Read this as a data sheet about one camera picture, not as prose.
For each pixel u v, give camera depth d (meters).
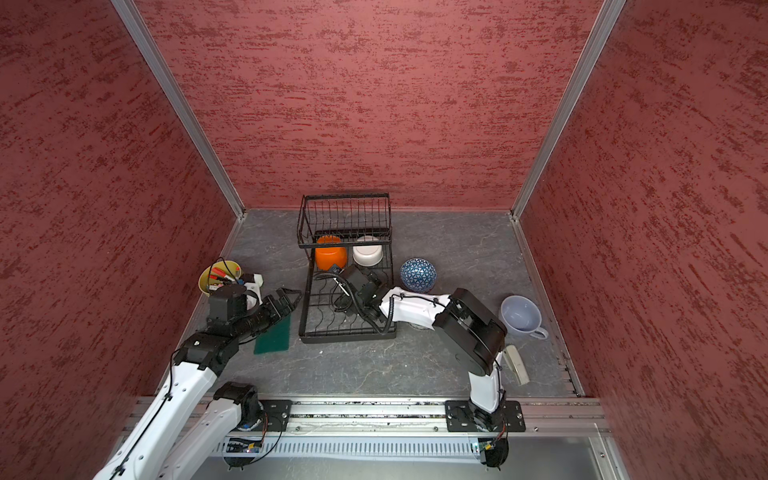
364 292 0.69
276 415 0.74
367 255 0.99
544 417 0.76
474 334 0.46
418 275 0.97
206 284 0.85
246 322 0.63
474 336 0.46
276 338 0.86
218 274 0.87
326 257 0.99
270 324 0.68
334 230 1.10
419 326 0.58
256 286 0.71
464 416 0.74
